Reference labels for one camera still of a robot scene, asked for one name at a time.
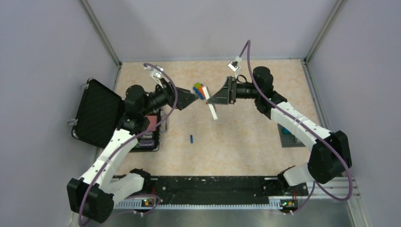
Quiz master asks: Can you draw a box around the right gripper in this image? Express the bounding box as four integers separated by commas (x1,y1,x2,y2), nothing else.
208,76,261,105

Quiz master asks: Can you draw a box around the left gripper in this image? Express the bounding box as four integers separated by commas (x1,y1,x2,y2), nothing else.
141,77,199,116

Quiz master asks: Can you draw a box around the white remote control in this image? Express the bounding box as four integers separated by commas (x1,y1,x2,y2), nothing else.
201,86,218,121

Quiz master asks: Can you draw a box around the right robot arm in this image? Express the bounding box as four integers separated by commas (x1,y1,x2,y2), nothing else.
207,66,352,195

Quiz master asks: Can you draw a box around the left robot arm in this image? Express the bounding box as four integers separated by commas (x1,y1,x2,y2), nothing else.
67,79,199,226

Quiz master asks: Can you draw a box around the colourful toy car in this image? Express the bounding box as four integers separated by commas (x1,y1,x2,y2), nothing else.
193,83,205,100

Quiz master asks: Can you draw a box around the blue brick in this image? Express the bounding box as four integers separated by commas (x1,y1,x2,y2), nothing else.
282,127,291,135

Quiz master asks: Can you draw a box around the grey brick baseplate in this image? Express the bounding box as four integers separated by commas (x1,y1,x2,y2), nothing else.
277,124,305,148

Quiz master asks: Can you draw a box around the black open case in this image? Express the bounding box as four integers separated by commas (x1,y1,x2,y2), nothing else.
70,78,163,152

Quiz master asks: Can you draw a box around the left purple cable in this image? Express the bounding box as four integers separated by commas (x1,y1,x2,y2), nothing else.
78,63,179,227

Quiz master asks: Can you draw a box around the purple cable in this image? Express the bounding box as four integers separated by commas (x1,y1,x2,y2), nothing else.
239,40,354,201
78,63,179,227

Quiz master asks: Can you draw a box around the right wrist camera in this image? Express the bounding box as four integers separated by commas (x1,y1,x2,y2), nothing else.
228,56,242,73

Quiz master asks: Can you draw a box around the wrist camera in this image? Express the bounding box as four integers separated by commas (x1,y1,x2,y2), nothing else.
228,56,242,73
144,65,164,86

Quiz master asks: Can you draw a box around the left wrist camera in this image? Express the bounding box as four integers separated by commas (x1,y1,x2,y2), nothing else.
144,65,164,86

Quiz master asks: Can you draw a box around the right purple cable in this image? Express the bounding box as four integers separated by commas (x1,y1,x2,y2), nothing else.
239,40,354,201

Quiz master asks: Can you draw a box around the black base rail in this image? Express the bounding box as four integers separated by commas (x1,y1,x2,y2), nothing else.
130,176,309,210

